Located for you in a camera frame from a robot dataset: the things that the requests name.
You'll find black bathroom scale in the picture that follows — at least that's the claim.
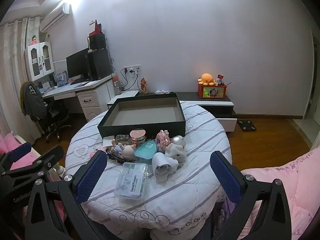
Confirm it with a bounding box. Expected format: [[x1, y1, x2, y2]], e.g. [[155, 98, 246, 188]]
[[237, 119, 257, 132]]

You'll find teal lidded container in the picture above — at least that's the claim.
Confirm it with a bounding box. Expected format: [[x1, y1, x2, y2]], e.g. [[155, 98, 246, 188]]
[[134, 141, 158, 165]]

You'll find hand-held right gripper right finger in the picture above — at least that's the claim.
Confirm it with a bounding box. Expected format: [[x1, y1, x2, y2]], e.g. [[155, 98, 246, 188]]
[[209, 151, 293, 240]]

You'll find beige curtain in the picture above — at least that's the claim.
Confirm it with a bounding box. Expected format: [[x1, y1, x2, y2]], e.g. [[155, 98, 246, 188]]
[[0, 17, 40, 143]]

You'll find white bed post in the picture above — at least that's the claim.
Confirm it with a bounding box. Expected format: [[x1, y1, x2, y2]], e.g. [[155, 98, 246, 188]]
[[50, 164, 66, 180]]

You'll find white desk with drawers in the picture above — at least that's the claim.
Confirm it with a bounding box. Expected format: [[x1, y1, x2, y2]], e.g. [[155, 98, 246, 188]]
[[41, 74, 117, 123]]

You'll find white cat figurine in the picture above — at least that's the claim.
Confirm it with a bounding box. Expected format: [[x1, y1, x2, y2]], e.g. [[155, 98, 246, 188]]
[[164, 143, 187, 164]]

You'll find orange-capped bottle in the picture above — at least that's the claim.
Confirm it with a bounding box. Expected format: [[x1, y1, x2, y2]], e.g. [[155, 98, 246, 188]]
[[114, 76, 123, 95]]

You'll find black and white low cabinet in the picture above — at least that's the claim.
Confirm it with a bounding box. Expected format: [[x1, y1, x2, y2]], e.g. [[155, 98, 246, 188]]
[[107, 90, 238, 133]]

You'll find pink quilt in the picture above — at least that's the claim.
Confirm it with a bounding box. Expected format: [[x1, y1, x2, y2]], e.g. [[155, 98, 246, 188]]
[[240, 146, 320, 240]]

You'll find blue box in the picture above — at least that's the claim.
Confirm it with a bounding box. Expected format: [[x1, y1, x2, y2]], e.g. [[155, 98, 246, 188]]
[[55, 71, 68, 87]]

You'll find white glass-door cabinet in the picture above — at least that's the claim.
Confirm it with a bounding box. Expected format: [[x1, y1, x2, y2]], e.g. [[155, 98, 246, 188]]
[[24, 41, 55, 82]]

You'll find pink pig figurine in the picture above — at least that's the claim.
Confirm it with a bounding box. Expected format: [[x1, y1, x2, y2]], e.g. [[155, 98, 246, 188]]
[[120, 144, 138, 160]]

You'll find baby doll in blue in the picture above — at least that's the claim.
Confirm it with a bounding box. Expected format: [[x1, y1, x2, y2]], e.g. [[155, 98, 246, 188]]
[[111, 139, 126, 156]]

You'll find black speaker box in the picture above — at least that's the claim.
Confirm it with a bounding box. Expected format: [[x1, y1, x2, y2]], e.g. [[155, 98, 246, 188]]
[[89, 34, 107, 50]]

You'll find black computer tower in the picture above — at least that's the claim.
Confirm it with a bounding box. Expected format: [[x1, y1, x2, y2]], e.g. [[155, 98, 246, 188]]
[[87, 49, 112, 81]]

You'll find red printed storage box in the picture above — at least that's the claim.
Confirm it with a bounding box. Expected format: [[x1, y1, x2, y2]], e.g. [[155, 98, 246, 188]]
[[198, 82, 227, 99]]

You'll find black storage box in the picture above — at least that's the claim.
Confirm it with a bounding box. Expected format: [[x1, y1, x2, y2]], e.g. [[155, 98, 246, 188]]
[[97, 92, 187, 140]]

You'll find grey jacket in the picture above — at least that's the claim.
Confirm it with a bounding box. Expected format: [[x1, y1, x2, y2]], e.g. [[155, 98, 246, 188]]
[[21, 81, 48, 120]]

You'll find rose gold jar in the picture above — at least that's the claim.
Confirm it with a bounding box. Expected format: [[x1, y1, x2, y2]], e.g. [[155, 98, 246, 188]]
[[129, 128, 147, 147]]

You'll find black power cable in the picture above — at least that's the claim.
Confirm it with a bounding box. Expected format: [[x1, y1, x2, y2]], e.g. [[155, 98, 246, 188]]
[[120, 67, 138, 92]]

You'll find white hollow figurine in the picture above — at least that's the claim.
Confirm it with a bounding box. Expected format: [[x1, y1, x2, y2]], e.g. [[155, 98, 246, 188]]
[[152, 152, 179, 183]]

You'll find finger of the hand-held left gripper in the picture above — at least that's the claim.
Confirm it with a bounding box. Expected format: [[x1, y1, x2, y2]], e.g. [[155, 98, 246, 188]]
[[4, 145, 65, 181], [0, 142, 32, 173]]

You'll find pink cloth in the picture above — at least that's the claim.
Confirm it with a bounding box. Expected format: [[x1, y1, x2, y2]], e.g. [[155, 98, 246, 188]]
[[0, 132, 68, 233]]

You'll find small white box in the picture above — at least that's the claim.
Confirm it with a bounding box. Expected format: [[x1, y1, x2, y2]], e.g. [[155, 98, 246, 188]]
[[101, 136, 117, 148]]

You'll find clear plastic floss box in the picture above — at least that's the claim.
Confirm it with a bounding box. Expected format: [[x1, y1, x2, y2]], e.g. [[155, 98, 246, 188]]
[[114, 162, 150, 200]]

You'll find black computer monitor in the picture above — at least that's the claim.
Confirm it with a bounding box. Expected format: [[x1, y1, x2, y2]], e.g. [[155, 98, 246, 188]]
[[66, 48, 90, 82]]

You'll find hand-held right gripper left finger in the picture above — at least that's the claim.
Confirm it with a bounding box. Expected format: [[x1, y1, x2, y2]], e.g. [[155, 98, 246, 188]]
[[24, 150, 118, 240]]

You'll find orange octopus plush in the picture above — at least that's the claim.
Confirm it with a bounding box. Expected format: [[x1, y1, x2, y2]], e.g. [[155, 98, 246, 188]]
[[197, 73, 217, 85]]

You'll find black office chair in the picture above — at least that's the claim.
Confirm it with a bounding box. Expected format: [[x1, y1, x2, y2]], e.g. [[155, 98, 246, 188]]
[[32, 97, 73, 142]]

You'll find clear glass jar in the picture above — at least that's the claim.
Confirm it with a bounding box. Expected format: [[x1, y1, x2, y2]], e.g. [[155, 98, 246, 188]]
[[115, 134, 131, 145]]

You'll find silver helmet figure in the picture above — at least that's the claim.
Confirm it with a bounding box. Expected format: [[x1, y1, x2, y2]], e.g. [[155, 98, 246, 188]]
[[169, 135, 186, 148]]

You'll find white air conditioner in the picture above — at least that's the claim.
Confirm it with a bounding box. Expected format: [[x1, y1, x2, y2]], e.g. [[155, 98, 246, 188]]
[[40, 2, 70, 33]]

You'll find white striped quilt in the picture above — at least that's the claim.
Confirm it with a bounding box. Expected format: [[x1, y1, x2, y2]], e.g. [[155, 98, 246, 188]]
[[64, 101, 233, 240]]

